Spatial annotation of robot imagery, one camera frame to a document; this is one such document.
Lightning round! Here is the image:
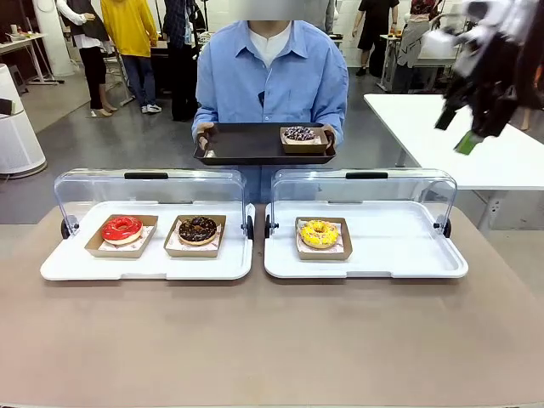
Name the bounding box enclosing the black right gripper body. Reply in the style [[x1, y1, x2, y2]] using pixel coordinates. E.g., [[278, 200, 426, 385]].
[[444, 66, 519, 138]]

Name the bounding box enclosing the purple sprinkled donut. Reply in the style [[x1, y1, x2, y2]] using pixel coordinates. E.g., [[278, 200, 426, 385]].
[[283, 125, 318, 145]]

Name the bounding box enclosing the yellow sprinkled donut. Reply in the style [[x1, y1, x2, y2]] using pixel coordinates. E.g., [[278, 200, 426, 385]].
[[299, 219, 341, 250]]

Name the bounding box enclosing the dark brown serving tray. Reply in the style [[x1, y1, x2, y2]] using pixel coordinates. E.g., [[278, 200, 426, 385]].
[[192, 122, 338, 167]]

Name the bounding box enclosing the person's right forearm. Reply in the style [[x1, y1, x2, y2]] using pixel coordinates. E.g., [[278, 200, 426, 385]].
[[190, 95, 224, 128]]

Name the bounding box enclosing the person's left forearm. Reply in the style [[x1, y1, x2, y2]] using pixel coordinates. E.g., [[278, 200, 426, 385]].
[[313, 95, 349, 128]]

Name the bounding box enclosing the person in black shorts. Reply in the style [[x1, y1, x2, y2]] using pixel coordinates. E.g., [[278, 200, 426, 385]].
[[352, 0, 400, 78]]

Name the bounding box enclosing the person in grey top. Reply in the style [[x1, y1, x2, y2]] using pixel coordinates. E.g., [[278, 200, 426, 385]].
[[320, 0, 337, 35]]

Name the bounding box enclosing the printed paper donut liner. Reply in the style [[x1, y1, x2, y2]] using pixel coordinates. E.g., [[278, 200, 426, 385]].
[[296, 220, 345, 252], [167, 221, 224, 251], [98, 224, 156, 252]]

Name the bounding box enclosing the person in blue shirt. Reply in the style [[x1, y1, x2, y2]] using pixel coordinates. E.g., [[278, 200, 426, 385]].
[[190, 19, 349, 203]]

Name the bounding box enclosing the person in dark plaid shirt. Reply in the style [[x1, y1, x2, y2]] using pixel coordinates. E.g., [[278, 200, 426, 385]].
[[162, 0, 205, 123]]

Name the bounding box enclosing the chocolate sprinkled donut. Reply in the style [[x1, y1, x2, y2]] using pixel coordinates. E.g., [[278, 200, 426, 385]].
[[178, 216, 218, 247]]

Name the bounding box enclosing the person in yellow hoodie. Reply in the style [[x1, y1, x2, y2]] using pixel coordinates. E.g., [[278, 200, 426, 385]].
[[100, 0, 163, 115]]

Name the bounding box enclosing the red glazed donut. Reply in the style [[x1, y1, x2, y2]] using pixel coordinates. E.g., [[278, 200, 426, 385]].
[[101, 215, 145, 247]]

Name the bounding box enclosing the person's left hand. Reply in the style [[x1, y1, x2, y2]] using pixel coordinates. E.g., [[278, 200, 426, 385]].
[[320, 123, 339, 150]]

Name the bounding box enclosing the person's right hand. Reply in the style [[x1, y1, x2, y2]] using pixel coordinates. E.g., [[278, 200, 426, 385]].
[[195, 122, 218, 152]]

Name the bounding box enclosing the large white table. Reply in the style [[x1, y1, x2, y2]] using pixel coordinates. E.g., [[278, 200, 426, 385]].
[[363, 93, 544, 191]]

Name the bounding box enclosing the white work table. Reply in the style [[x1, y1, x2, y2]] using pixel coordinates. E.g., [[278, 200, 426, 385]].
[[379, 33, 462, 94]]

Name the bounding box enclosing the clear plastic tray lid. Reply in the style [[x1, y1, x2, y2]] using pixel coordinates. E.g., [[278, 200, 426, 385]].
[[270, 168, 458, 239], [54, 168, 248, 237]]

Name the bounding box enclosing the mannequin with grey shirt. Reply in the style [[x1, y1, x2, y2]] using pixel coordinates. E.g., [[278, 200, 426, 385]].
[[395, 11, 433, 94]]

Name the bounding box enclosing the white display tray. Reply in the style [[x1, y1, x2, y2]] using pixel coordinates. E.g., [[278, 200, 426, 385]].
[[40, 201, 256, 282], [263, 201, 469, 281]]

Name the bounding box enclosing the white round column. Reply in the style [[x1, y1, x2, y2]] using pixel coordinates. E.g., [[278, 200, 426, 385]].
[[32, 0, 77, 78]]

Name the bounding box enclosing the white air purifier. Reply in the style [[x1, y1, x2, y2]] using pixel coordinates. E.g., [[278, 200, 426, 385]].
[[0, 63, 48, 176]]

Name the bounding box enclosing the white side desk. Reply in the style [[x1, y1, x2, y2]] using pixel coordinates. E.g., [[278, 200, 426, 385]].
[[0, 32, 61, 88]]

